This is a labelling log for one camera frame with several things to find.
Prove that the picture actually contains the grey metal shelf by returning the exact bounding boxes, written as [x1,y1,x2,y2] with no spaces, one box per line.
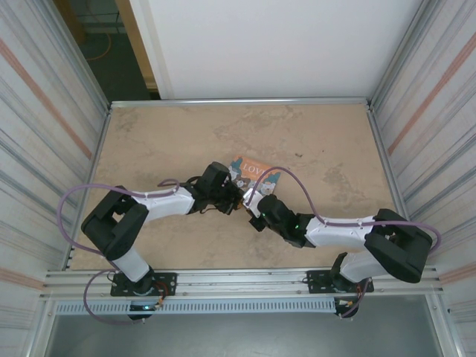
[28,314,466,357]

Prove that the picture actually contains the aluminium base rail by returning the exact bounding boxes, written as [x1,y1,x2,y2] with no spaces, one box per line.
[39,268,446,301]

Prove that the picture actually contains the aluminium frame crossbar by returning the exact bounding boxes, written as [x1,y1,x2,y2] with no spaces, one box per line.
[109,97,374,109]

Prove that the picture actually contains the red orange base wires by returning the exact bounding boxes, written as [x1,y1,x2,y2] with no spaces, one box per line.
[347,284,371,309]
[155,280,176,309]

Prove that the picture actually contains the grey slotted cable duct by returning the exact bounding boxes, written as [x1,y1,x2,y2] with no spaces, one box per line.
[54,299,338,316]

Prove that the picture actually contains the illustrated LOVE picture book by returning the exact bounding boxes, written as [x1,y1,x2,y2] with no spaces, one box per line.
[227,155,286,197]

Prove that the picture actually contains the wooden door frame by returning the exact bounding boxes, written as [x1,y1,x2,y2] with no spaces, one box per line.
[114,0,159,92]

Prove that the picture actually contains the aluminium frame post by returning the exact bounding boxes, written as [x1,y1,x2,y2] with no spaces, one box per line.
[370,0,436,112]
[48,0,112,120]

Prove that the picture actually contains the orange cable on floor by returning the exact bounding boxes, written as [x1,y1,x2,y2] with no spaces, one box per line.
[87,31,115,62]

